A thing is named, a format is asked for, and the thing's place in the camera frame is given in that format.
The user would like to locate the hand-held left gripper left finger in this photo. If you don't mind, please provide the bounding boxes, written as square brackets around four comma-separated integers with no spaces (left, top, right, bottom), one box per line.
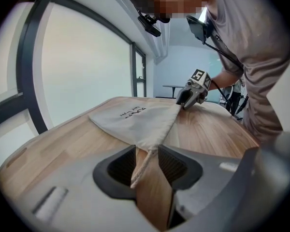
[15,145,160,232]

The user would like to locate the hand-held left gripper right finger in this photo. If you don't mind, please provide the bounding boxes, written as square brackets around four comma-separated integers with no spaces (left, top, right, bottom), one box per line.
[159,131,290,232]

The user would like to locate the black-framed window with handle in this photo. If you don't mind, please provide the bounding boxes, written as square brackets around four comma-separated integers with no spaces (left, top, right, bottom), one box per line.
[0,0,58,136]

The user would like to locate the person's head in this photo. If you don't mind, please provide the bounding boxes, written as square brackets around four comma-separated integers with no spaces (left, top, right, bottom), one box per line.
[128,0,210,24]

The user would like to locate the person's torso grey shirt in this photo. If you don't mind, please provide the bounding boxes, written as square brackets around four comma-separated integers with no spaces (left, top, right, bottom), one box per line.
[203,0,290,145]

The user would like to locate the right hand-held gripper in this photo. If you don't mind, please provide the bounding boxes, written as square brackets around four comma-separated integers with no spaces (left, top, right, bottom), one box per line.
[175,69,212,111]

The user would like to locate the black chest-mounted device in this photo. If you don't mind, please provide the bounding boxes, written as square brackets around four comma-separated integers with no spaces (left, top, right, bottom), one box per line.
[185,14,214,45]

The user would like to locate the round black marble side table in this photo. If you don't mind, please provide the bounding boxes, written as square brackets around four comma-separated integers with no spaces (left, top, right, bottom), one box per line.
[162,84,186,99]

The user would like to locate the black head-mounted camera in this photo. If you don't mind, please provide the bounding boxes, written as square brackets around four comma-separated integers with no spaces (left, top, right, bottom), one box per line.
[135,7,162,38]

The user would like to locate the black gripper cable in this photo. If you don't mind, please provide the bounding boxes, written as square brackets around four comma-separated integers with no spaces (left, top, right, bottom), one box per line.
[210,80,234,111]

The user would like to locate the person's right forearm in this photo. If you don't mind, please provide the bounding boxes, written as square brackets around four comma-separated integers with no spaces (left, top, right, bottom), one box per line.
[210,68,245,91]

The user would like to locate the beige drawstring cloth bag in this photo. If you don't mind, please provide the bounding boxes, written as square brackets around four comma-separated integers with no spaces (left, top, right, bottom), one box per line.
[88,100,184,189]

